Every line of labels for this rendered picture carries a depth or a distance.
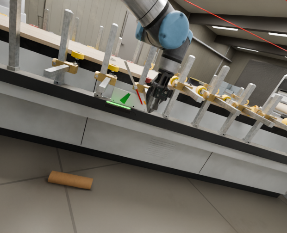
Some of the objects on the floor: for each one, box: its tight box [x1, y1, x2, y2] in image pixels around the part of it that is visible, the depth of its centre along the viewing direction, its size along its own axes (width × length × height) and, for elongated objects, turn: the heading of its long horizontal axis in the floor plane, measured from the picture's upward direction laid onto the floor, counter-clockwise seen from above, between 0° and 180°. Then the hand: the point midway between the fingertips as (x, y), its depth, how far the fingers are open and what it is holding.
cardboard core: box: [48, 171, 93, 190], centre depth 115 cm, size 30×8×8 cm, turn 56°
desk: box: [187, 77, 209, 89], centre depth 907 cm, size 66×131×69 cm, turn 176°
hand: (149, 110), depth 75 cm, fingers closed
